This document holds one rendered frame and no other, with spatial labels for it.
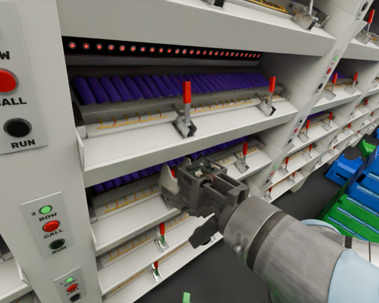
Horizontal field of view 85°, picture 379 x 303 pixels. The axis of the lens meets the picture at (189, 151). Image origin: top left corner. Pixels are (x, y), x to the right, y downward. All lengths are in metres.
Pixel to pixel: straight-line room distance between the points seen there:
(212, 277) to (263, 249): 0.77
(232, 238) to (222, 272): 0.77
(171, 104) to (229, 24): 0.16
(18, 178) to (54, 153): 0.04
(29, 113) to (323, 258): 0.32
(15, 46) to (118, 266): 0.53
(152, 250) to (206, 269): 0.45
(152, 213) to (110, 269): 0.21
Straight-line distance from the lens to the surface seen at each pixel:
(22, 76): 0.23
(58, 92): 0.24
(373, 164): 1.21
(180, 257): 0.87
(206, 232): 0.38
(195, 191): 0.34
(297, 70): 0.71
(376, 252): 0.46
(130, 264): 0.63
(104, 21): 0.24
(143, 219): 0.47
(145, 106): 0.36
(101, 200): 0.45
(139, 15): 0.25
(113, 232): 0.45
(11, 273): 0.46
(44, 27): 0.22
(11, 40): 0.22
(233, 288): 1.06
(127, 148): 0.32
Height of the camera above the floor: 0.92
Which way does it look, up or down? 35 degrees down
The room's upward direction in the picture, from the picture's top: 13 degrees clockwise
